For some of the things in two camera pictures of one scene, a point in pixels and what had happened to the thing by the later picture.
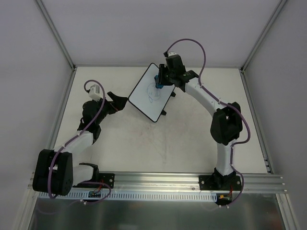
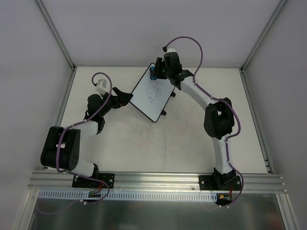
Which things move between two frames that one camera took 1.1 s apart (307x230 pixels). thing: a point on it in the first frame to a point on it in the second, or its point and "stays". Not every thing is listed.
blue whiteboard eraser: (158, 84) to (153, 73)
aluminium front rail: (137, 181) stays
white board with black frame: (146, 97) stays
